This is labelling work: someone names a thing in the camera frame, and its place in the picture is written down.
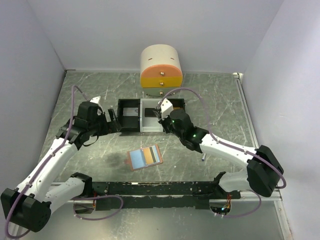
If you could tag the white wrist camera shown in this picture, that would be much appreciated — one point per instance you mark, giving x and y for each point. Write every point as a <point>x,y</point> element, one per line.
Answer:
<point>166,107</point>
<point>96,100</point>

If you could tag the three-compartment black white tray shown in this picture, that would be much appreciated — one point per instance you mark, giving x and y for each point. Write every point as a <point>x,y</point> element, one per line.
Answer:
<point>138,124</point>

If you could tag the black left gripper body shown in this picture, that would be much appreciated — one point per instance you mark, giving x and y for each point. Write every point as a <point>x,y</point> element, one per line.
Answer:
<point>100,126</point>

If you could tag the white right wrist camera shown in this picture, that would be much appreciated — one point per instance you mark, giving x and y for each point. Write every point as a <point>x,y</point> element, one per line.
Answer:
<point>166,107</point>

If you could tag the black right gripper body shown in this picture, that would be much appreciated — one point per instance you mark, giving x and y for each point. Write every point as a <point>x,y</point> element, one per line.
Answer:
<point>168,126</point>

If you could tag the orange leather card holder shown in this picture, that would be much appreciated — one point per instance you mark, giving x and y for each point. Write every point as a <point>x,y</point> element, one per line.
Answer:
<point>136,160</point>

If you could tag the white card in tray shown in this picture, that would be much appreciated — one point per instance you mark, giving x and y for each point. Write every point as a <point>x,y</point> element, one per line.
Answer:
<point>130,112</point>

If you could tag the aluminium rail front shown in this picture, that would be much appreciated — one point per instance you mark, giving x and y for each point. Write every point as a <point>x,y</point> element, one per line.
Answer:
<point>204,191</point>

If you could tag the round cream drawer cabinet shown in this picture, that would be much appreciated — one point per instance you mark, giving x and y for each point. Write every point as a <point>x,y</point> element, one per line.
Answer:
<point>160,70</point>

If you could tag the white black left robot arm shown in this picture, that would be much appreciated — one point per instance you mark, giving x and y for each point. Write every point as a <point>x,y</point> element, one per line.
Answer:
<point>32,202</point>

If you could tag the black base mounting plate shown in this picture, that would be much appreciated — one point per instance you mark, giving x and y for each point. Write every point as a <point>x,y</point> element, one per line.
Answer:
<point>114,203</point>

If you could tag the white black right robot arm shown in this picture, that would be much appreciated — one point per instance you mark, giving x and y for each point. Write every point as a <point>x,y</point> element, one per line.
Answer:
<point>261,171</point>

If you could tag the black card in tray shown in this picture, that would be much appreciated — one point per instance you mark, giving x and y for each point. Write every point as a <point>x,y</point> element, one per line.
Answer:
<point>150,113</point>

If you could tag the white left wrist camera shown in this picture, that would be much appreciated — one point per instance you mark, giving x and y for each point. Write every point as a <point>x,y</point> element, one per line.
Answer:
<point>96,100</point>

